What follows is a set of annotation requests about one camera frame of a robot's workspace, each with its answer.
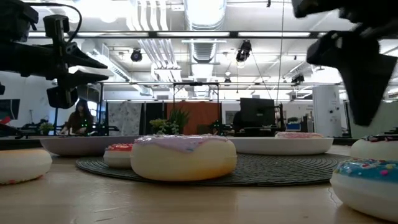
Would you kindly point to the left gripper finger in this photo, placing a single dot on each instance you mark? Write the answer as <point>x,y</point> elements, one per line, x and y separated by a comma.
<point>77,80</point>
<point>82,59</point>

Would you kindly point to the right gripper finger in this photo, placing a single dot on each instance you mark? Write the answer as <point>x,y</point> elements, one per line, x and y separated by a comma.
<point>317,7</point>
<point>360,77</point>

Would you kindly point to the chocolate frosted donut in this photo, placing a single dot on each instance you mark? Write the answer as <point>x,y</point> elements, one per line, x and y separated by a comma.
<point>373,149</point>

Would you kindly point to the red frosted donut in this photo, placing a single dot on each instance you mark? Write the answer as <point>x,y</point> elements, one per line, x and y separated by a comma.
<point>118,155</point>

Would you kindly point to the blue frosted donut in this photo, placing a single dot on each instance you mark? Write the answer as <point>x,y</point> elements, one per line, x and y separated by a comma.
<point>367,189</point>

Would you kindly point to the lilac frosted donut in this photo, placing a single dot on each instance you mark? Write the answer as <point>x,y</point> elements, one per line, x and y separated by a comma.
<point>183,158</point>

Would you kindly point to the person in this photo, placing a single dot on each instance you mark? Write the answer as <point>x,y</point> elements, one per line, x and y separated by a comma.
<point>79,119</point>
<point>238,123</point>

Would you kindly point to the white pillar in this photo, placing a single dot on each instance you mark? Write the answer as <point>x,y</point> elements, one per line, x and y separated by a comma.
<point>326,112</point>

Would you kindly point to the black ceiling spotlight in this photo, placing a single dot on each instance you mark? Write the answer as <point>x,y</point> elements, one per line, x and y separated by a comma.
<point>298,78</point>
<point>243,51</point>
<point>136,55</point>

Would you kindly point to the small background potted plant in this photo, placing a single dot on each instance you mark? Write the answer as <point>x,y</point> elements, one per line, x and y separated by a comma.
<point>46,127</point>

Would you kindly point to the patterned grey curtain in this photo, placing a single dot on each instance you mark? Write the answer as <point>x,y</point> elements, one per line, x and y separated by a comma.
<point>124,118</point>

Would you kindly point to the lilac plate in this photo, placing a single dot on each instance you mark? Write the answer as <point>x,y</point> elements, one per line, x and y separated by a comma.
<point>77,145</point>

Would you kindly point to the blue box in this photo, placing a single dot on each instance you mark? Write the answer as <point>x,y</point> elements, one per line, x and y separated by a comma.
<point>293,127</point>

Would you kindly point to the pink frosted donut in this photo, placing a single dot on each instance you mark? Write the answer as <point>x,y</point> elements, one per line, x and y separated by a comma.
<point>298,135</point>

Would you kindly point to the green potted plant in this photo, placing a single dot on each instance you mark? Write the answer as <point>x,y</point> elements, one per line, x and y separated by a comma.
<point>168,126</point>

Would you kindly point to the orange frosted donut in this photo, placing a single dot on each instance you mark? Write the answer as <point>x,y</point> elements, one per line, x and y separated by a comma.
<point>21,166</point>

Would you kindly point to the white plate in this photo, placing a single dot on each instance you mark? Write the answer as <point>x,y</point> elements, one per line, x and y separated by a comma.
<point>280,146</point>

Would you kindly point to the black computer monitor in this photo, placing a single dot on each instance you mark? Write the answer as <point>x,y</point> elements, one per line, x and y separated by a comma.
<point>257,112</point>

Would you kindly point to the orange partition panel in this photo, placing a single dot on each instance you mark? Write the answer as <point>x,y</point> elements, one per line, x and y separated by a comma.
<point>196,116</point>

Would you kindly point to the round grey woven mat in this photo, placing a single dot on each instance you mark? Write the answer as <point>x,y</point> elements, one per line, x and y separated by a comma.
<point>273,169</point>

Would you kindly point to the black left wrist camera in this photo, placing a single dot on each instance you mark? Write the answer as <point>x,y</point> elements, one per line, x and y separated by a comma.
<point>17,20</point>

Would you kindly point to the black aluminium table frame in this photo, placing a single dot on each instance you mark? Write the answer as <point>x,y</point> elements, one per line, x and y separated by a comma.
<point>192,34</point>

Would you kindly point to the silver ventilation duct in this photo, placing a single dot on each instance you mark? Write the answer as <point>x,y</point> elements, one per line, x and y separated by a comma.
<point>203,18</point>

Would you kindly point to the black background stand frame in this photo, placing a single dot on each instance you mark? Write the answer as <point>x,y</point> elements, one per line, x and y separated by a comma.
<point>196,84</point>

